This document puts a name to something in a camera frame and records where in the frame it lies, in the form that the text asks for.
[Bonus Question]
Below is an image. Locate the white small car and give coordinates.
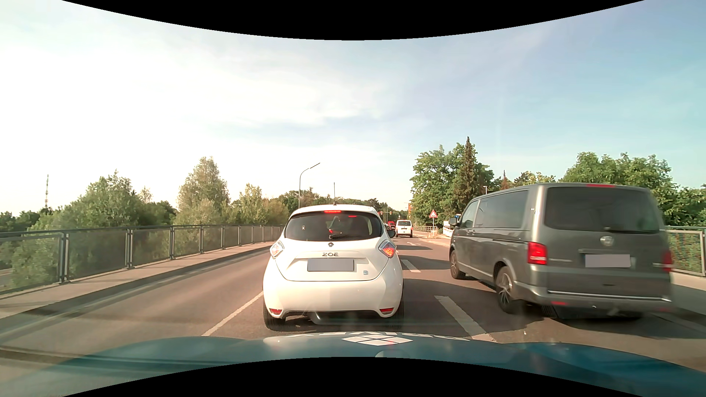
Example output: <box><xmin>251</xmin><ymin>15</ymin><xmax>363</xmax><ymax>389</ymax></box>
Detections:
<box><xmin>263</xmin><ymin>204</ymin><xmax>404</xmax><ymax>331</ymax></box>

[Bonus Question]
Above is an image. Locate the grey asphalt road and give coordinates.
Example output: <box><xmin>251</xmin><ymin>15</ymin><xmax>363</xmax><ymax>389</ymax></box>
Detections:
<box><xmin>0</xmin><ymin>236</ymin><xmax>706</xmax><ymax>376</ymax></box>

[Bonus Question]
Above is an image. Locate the group of green trees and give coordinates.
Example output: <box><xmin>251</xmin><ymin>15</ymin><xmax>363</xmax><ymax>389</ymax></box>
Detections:
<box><xmin>409</xmin><ymin>137</ymin><xmax>706</xmax><ymax>228</ymax></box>

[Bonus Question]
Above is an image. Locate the car's own bonnet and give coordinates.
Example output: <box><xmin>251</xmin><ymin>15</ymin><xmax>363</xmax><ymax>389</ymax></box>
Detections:
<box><xmin>0</xmin><ymin>332</ymin><xmax>706</xmax><ymax>397</ymax></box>

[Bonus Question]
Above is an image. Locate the row of trees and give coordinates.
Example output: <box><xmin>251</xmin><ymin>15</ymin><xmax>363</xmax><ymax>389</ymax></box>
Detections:
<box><xmin>0</xmin><ymin>157</ymin><xmax>409</xmax><ymax>276</ymax></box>

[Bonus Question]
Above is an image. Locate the grey van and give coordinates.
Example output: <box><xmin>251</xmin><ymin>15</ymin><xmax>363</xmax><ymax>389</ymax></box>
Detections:
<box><xmin>448</xmin><ymin>183</ymin><xmax>674</xmax><ymax>321</ymax></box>

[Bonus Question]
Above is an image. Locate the grey metal mesh railing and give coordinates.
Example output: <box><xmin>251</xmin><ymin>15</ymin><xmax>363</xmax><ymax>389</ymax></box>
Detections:
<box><xmin>665</xmin><ymin>226</ymin><xmax>706</xmax><ymax>277</ymax></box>
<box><xmin>0</xmin><ymin>224</ymin><xmax>286</xmax><ymax>296</ymax></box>

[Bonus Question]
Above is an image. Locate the grey pavement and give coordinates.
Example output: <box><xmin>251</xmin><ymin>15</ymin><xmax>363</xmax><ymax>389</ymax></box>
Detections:
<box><xmin>0</xmin><ymin>242</ymin><xmax>275</xmax><ymax>321</ymax></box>

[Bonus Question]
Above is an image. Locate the curved lamp post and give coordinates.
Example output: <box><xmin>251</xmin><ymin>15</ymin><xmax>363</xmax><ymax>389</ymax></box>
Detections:
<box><xmin>298</xmin><ymin>162</ymin><xmax>321</xmax><ymax>210</ymax></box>

